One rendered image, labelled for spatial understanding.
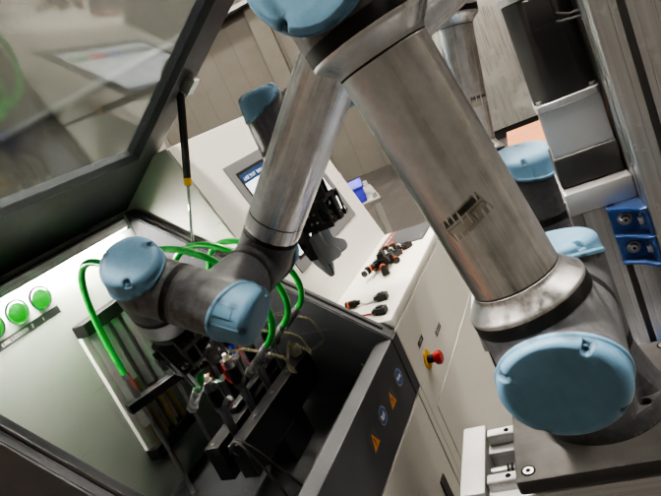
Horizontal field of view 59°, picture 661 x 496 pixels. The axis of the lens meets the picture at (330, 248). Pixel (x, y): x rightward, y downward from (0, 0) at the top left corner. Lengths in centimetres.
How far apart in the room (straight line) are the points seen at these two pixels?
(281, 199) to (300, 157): 6
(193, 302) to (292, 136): 22
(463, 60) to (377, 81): 77
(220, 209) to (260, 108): 51
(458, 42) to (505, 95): 677
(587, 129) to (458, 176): 41
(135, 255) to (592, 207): 61
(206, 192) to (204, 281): 80
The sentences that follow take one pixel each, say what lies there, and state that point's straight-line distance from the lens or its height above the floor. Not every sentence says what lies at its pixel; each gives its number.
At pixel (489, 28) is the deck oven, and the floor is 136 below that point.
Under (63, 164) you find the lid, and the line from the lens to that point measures 124.
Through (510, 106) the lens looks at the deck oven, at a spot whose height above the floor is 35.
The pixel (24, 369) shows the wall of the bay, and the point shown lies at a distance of 131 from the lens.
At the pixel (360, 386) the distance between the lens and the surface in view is 124.
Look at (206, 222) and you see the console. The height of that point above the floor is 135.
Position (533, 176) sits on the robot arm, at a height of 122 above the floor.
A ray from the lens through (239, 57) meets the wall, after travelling 1019.
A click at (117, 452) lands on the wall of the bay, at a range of 142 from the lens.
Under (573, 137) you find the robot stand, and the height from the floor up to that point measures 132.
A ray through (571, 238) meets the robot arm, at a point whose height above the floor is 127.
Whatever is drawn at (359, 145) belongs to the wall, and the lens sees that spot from 978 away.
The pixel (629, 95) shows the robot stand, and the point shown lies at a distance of 81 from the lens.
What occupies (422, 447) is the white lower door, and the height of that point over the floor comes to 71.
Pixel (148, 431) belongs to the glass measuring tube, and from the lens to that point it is 144.
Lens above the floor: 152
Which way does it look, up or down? 14 degrees down
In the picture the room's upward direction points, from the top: 25 degrees counter-clockwise
